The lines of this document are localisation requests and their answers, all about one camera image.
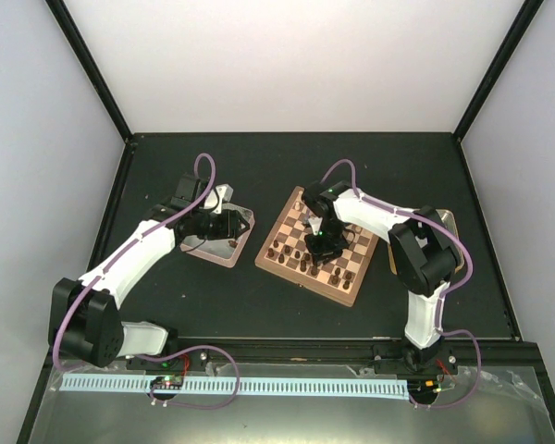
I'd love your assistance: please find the pink metal tray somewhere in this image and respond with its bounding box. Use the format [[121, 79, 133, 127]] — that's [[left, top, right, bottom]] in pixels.
[[179, 203, 255, 268]]

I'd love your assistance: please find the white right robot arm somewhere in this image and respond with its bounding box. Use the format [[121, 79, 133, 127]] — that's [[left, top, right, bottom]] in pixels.
[[302, 181, 473, 373]]

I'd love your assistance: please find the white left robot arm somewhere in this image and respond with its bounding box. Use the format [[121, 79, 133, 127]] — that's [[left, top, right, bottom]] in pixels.
[[48, 174, 254, 369]]

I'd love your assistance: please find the black frame post left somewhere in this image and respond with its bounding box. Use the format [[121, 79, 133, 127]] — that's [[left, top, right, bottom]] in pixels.
[[45, 0, 132, 142]]

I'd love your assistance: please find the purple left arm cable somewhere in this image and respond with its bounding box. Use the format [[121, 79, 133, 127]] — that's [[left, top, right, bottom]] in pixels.
[[53, 153, 216, 371]]

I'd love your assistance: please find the light blue slotted cable duct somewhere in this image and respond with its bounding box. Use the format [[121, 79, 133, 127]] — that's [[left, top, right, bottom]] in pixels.
[[59, 374, 409, 401]]

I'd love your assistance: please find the yellow metal tray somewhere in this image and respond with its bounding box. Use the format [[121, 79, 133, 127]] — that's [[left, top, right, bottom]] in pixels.
[[388, 209, 465, 275]]

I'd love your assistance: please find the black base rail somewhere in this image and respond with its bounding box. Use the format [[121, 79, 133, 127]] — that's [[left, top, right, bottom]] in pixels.
[[59, 335, 543, 375]]

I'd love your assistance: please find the wooden chess board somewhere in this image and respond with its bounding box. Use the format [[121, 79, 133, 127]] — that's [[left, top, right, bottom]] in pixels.
[[255, 186, 378, 307]]

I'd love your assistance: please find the black frame post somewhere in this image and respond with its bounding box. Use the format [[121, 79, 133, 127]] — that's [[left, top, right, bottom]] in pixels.
[[453, 0, 544, 142], [45, 0, 132, 142]]

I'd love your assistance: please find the white chess pieces row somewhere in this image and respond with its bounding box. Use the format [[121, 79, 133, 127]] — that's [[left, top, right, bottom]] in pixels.
[[292, 199, 307, 213]]

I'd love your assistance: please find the black frame post right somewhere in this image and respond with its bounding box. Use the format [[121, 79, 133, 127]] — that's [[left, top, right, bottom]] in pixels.
[[453, 0, 544, 142]]

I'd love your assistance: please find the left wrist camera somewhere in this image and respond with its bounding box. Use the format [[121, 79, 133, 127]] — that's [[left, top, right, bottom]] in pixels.
[[203, 184, 233, 214]]

